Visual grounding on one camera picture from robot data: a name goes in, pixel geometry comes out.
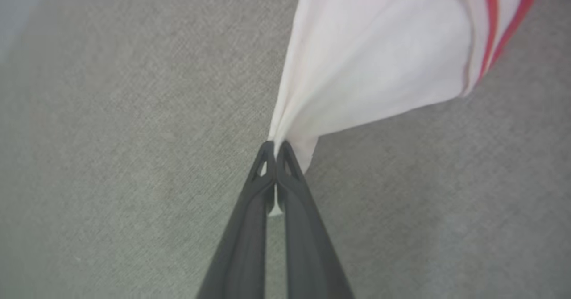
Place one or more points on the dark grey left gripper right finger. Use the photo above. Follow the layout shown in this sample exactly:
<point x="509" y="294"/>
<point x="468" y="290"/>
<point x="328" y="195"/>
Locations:
<point x="308" y="254"/>

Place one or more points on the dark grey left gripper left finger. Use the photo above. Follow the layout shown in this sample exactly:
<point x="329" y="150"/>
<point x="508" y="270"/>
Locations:
<point x="241" y="245"/>

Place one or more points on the red white basketball jersey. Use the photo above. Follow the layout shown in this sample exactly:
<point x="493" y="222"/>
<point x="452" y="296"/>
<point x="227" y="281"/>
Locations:
<point x="379" y="58"/>

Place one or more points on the grey fabric sofa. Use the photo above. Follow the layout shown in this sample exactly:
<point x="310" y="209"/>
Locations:
<point x="111" y="156"/>

